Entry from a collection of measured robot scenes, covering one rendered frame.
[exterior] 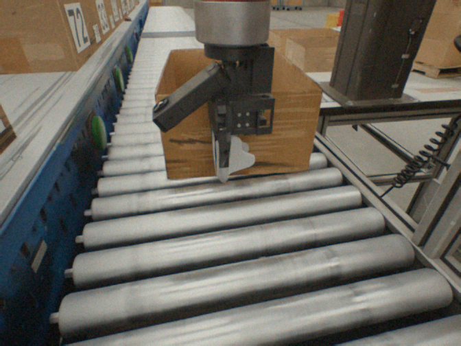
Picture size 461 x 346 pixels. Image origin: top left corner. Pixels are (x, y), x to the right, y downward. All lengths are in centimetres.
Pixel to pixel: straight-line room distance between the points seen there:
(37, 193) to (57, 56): 53
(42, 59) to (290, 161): 66
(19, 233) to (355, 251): 42
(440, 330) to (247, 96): 35
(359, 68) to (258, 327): 80
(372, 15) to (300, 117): 49
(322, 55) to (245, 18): 101
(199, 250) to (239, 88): 24
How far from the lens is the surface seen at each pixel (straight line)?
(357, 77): 98
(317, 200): 53
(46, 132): 49
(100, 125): 63
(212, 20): 34
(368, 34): 96
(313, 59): 131
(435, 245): 48
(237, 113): 38
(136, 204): 52
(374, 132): 164
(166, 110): 37
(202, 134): 50
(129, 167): 63
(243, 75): 38
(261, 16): 35
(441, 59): 486
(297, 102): 51
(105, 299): 40
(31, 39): 88
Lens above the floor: 107
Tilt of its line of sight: 34 degrees down
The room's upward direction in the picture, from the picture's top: straight up
